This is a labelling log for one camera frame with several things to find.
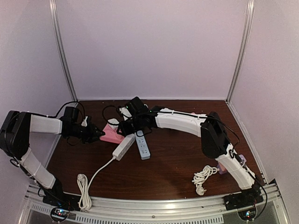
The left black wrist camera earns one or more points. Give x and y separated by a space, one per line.
71 114

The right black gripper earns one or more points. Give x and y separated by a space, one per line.
126 131

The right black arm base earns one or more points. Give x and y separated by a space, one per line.
245 198

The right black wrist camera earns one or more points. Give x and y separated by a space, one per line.
136 106

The white power strip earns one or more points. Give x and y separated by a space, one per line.
123 147

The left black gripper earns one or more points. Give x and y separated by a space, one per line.
92 134

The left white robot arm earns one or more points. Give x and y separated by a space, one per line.
17 127

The aluminium front rail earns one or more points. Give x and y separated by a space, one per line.
205 210

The right aluminium frame post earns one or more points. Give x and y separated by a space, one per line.
244 41

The aluminium frame post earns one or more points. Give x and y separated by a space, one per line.
60 48
244 41

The left aluminium frame post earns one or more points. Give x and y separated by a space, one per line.
60 48

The light blue power strip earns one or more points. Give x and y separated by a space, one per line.
142 145

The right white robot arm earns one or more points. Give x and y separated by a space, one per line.
215 143

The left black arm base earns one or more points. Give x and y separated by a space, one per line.
56 197

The small white cube adapter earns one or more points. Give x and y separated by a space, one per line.
113 122

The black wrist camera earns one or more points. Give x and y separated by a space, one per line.
136 106
71 114

